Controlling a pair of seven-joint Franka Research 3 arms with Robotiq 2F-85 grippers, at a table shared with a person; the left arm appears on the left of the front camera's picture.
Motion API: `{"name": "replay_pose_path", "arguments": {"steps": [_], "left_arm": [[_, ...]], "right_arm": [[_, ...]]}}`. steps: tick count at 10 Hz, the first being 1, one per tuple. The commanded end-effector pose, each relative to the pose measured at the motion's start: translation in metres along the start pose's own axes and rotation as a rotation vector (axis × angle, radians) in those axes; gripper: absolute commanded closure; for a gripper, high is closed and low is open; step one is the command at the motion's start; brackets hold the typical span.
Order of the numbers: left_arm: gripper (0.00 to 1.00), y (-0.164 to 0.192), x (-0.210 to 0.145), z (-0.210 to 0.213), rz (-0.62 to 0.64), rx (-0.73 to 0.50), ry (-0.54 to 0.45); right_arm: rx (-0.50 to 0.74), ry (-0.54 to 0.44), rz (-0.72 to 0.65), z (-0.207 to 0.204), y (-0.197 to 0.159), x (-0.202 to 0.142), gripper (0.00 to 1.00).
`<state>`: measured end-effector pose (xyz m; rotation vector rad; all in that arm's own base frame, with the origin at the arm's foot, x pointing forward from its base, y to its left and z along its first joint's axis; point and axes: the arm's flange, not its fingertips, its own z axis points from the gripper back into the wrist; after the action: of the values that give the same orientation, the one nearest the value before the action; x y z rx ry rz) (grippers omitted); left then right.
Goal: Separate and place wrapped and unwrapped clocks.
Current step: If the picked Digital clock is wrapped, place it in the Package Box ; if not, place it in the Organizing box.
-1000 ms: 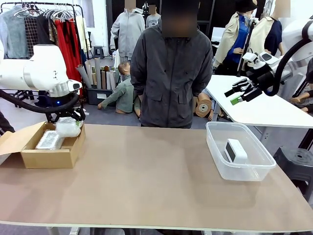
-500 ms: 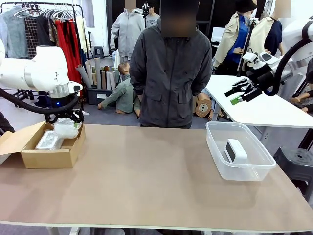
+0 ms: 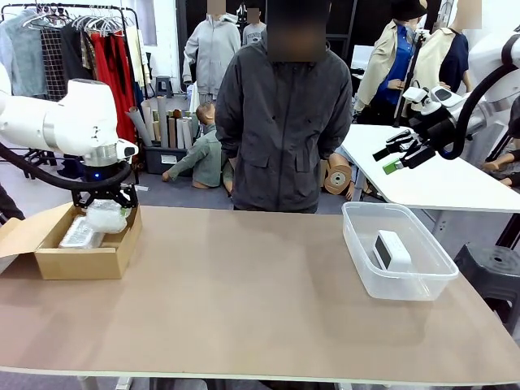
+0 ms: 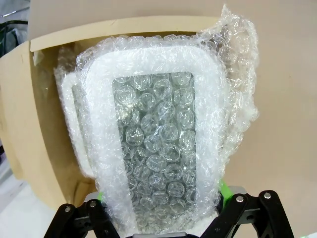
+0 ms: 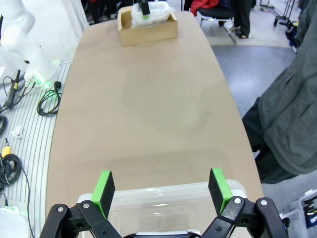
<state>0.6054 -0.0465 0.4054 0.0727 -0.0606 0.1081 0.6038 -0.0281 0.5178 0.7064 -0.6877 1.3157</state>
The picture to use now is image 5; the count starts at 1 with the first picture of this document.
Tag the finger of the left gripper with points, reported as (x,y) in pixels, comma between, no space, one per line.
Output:
(145,10)

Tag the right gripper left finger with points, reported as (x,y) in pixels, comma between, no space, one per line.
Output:
(104,193)

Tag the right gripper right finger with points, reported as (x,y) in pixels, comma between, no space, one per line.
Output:
(219,191)

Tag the bubble white clock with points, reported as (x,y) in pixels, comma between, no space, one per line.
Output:
(136,17)
(159,12)

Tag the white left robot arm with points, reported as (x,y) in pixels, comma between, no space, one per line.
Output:
(37,64)

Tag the open brown cardboard box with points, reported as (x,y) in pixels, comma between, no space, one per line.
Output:
(148,34)

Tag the clear plastic container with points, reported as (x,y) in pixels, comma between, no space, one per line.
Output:
(161,205)

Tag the red cloth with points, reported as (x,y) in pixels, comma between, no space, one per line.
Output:
(205,5)

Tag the black chair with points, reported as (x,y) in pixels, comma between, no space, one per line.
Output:
(215,13)

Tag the plastic bin of items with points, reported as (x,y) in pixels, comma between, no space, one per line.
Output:
(299,210)

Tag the ribbed white platform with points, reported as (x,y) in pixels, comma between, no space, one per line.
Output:
(32,138)

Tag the person in black trousers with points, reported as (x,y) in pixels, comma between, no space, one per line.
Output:
(241,17)

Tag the small white adapter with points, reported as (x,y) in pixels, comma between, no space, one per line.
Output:
(18,130)

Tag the yellow connector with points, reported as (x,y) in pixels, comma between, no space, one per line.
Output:
(6,151)

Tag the person in grey jacket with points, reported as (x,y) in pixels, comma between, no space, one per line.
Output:
(292,111)

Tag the black handheld probe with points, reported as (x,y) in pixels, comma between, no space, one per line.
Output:
(11,94)

